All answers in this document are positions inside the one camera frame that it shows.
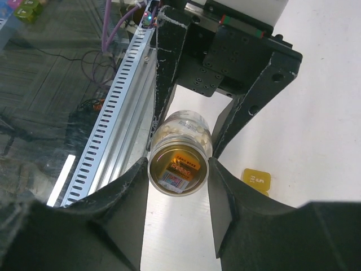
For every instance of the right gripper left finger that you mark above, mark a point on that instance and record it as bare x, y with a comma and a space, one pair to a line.
103, 231

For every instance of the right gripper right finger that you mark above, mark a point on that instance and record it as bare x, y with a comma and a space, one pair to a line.
254, 232

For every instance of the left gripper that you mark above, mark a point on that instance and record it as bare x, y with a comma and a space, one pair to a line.
225, 46

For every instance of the weekly pill organizer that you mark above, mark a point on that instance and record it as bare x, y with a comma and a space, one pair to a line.
258, 180

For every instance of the clear bottle gold cap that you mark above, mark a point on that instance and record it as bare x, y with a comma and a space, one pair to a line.
185, 124

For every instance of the green pill box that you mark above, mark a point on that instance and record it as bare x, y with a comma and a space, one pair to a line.
28, 11

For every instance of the pink pill box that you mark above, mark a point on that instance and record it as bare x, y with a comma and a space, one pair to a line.
14, 4

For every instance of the slotted cable duct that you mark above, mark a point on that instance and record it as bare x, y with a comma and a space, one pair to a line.
77, 174

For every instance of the aluminium mounting rail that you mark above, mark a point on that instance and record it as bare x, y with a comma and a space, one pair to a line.
128, 139

